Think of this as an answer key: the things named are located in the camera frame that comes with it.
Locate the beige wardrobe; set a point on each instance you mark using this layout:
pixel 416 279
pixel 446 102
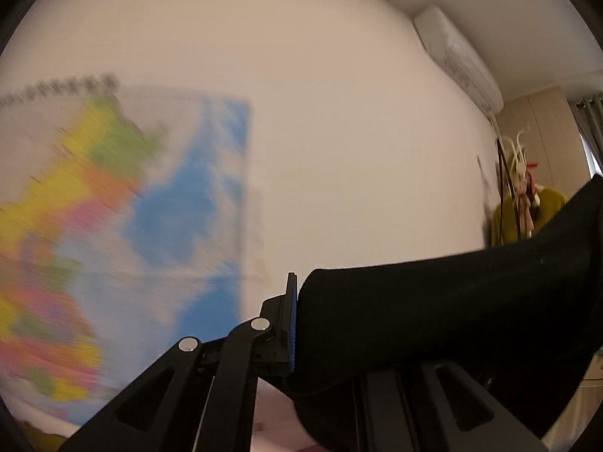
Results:
pixel 545 127

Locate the white air conditioner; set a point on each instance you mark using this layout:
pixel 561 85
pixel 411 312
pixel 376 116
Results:
pixel 450 49

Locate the black garment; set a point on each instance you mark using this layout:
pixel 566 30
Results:
pixel 523 320

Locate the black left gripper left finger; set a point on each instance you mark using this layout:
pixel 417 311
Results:
pixel 200 396

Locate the colourful wall map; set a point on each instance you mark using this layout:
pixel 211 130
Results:
pixel 122 219

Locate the grey curtain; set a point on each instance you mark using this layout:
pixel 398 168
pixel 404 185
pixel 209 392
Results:
pixel 588 115

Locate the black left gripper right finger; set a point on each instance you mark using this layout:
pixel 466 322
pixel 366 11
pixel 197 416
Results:
pixel 439 408

